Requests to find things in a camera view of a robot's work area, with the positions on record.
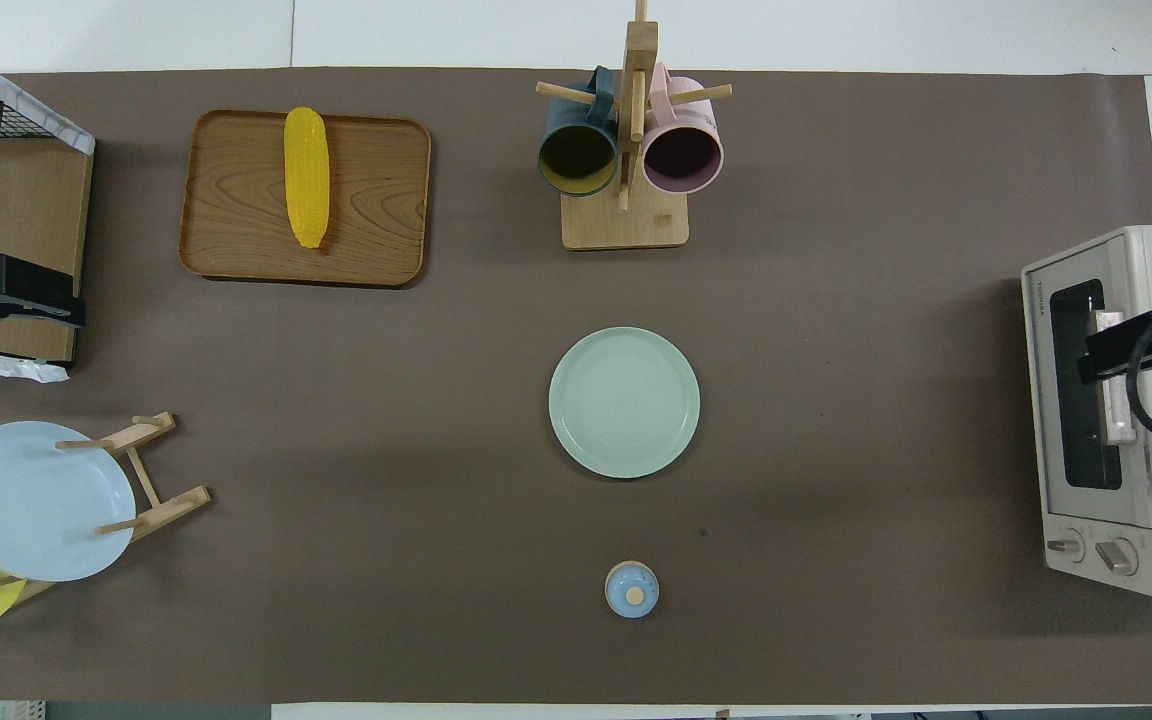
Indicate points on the wooden shelf with marble trim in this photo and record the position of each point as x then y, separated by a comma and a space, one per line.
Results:
36, 220

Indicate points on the light green plate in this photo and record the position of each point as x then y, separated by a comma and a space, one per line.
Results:
626, 400

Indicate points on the small oven knob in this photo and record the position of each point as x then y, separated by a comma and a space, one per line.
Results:
1066, 547

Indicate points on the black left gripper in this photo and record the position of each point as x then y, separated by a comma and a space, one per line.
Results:
31, 288

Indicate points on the wooden serving tray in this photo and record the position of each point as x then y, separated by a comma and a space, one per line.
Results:
376, 200

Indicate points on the yellow corn cob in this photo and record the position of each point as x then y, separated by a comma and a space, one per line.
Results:
306, 180

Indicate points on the large oven knob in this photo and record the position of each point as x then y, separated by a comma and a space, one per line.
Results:
1118, 557

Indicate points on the pink mug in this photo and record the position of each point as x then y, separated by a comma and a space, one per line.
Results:
681, 160

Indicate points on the light blue plate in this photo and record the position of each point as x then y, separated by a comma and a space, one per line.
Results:
36, 500

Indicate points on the dark green mug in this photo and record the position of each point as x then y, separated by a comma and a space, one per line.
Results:
576, 160

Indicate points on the wooden plate rack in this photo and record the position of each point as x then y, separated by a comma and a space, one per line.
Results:
171, 505

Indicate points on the toaster oven glass door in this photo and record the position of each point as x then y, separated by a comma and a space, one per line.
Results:
1136, 490

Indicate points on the wooden mug tree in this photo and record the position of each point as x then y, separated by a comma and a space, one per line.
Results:
626, 225

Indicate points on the brown table mat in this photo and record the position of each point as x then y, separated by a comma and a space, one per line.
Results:
436, 450

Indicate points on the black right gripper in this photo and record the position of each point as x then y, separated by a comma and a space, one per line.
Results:
1116, 350

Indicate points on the small blue lidded jar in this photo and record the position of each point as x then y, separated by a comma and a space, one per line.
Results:
626, 585

